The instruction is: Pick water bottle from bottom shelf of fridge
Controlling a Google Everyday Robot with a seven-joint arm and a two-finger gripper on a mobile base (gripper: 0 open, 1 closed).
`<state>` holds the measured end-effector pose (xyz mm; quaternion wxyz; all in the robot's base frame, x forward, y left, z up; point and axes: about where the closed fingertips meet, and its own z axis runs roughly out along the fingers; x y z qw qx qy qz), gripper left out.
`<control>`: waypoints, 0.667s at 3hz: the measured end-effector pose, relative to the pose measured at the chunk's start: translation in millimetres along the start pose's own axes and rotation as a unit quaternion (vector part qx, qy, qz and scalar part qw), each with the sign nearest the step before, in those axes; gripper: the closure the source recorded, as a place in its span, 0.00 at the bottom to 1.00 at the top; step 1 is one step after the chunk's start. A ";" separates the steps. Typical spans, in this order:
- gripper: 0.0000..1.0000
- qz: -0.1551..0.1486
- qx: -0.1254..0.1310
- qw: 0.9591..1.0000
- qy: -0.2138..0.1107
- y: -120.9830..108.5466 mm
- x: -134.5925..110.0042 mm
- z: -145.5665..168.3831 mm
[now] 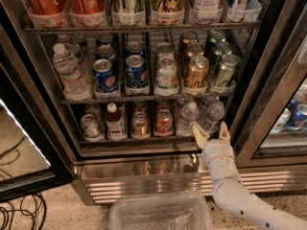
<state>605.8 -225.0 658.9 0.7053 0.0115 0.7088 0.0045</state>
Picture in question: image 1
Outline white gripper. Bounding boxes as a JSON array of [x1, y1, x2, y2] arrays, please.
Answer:
[[192, 122, 234, 164]]

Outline shelf water bottle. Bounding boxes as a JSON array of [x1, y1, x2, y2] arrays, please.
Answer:
[[177, 102, 200, 137], [199, 102, 225, 134]]

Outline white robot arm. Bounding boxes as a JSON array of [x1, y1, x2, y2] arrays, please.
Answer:
[[192, 122, 307, 230]]

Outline red soda can bottom shelf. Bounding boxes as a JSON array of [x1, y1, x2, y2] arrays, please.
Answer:
[[154, 109, 173, 137]]

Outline gold soda can bottom shelf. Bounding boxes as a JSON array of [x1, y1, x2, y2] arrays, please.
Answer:
[[131, 111, 150, 139]]

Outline blue Pepsi can right fridge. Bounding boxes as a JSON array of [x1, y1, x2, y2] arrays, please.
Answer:
[[286, 103, 307, 130]]

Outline brown tea bottle white cap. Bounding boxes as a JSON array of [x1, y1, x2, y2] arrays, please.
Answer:
[[106, 103, 127, 140]]

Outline silver green can bottom shelf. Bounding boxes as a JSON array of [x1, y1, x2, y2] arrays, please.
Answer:
[[81, 114, 104, 142]]

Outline steel fridge vent grille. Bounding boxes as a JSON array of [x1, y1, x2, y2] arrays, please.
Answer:
[[72, 162, 307, 206]]

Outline gold LaCroix can top shelf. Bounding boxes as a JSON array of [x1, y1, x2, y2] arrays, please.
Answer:
[[152, 0, 182, 25]]

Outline blue white can top shelf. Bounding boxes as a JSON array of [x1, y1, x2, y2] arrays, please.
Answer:
[[223, 0, 262, 23]]

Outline large water bottle middle shelf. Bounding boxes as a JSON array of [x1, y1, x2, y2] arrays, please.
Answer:
[[53, 43, 92, 101]]

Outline green striped can top shelf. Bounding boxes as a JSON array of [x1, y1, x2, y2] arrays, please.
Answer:
[[111, 0, 145, 26]]

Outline open glass fridge door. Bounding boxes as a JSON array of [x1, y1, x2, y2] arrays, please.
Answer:
[[0, 25, 73, 202]]

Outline green soda can front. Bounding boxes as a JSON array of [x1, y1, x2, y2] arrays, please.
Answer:
[[210, 54, 240, 93]]

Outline copper soda can front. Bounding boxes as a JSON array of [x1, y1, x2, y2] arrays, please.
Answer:
[[183, 56, 209, 95]]

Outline white green soda can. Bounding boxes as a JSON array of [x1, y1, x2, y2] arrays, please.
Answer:
[[154, 57, 178, 96]]

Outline clear plastic bin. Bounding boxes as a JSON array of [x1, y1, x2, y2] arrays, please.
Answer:
[[109, 192, 214, 230]]

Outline blue Pepsi can front right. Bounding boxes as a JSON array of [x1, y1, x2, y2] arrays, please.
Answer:
[[125, 55, 150, 95]]

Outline blue pepsi can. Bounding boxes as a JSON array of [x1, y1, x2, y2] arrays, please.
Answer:
[[92, 58, 119, 99], [125, 55, 150, 95]]

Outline blue Pepsi can front left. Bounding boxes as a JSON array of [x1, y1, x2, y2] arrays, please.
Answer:
[[92, 58, 119, 99]]

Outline red Coca-Cola can right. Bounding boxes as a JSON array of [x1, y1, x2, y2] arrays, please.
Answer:
[[70, 0, 106, 27]]

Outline red coca-cola can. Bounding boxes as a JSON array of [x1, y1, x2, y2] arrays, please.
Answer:
[[70, 0, 106, 27], [28, 0, 67, 28]]

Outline red Coca-Cola can left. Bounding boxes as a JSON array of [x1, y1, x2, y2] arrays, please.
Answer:
[[28, 0, 67, 28]]

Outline black cables on floor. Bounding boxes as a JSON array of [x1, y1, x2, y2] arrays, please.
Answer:
[[0, 192, 48, 230]]

